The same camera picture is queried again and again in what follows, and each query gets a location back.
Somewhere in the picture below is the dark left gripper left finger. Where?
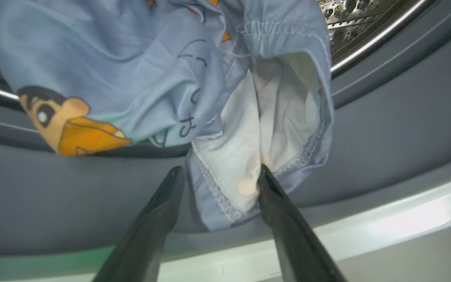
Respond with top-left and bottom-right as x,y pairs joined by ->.
92,166 -> 186,282

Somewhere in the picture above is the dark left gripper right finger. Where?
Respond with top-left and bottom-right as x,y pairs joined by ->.
257,164 -> 348,282

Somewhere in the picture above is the blue cartoon print garment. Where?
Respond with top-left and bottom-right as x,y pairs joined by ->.
0,0 -> 335,232

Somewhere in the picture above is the white front-load washing machine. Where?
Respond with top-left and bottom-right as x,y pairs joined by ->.
0,172 -> 451,282

